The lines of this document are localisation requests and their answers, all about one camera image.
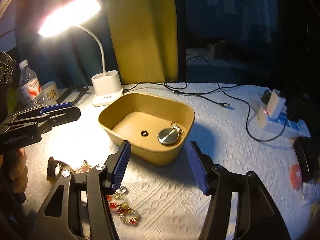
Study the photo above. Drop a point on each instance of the orange round disc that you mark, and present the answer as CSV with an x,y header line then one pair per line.
x,y
296,176

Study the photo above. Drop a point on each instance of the black power plug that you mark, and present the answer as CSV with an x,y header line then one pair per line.
x,y
296,104

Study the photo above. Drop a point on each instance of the green plastic bag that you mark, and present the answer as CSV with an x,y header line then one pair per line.
x,y
11,99

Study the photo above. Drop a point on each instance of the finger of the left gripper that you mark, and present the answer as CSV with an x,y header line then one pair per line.
x,y
53,118
56,107

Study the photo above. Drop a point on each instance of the white power strip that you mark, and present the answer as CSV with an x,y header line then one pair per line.
x,y
292,129

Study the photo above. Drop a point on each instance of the white cream tube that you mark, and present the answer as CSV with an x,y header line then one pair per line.
x,y
311,193

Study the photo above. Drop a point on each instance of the black plastic frame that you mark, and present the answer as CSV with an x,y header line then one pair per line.
x,y
72,94

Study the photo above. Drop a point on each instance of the brown leather wristwatch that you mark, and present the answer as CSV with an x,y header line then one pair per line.
x,y
54,169

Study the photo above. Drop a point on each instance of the person's left hand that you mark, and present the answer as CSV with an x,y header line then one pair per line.
x,y
18,172

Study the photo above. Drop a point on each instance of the clear water bottle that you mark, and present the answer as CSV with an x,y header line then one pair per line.
x,y
30,85

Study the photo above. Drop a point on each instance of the dark blue curtain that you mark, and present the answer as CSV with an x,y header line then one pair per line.
x,y
59,58

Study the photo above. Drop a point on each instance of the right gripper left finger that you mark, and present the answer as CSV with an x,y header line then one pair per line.
x,y
59,215

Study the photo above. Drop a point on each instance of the white cartoon mug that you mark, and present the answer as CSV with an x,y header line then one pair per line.
x,y
50,93

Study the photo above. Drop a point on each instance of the white desk lamp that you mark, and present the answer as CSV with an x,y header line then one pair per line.
x,y
72,15

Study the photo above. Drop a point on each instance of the yellow curtain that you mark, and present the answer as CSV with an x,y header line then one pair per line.
x,y
144,37

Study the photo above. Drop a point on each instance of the silver pocket watch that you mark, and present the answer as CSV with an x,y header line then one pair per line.
x,y
169,136

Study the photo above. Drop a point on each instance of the yellow storage box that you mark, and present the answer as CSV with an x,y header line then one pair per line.
x,y
138,118

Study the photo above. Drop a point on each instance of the black case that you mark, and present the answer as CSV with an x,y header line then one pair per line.
x,y
307,158

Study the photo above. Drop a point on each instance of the white charger adapter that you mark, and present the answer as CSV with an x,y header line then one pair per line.
x,y
275,104

